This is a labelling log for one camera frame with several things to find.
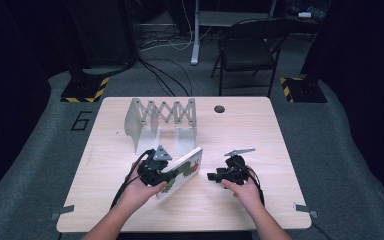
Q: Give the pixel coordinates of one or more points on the grey desk top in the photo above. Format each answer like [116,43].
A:
[233,18]

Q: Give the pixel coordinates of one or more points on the black yellow striped stand base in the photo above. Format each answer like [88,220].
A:
[85,90]
[303,90]

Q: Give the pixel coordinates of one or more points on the grey expandable metal book rack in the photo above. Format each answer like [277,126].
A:
[160,123]

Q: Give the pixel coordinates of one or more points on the dark round table grommet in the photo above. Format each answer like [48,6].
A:
[219,109]

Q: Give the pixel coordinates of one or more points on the white desk leg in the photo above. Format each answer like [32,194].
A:
[196,40]

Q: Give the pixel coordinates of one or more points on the small white device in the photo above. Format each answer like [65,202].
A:
[304,14]

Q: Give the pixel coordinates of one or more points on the grey metal table bracket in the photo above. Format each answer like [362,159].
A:
[61,211]
[305,210]

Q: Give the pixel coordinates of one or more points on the person's right hand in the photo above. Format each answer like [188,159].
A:
[246,193]

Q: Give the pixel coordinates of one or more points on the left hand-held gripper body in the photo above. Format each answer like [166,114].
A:
[153,170]

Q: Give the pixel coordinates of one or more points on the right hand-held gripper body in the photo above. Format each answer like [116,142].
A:
[236,170]

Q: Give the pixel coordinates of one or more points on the black folding chair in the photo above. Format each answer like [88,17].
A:
[246,53]

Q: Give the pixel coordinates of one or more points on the white caterpillar picture book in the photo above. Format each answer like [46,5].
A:
[185,170]

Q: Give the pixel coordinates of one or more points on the person's left hand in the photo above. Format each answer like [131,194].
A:
[140,195]

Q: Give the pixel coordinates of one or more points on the black cabinet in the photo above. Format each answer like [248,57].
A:
[103,33]

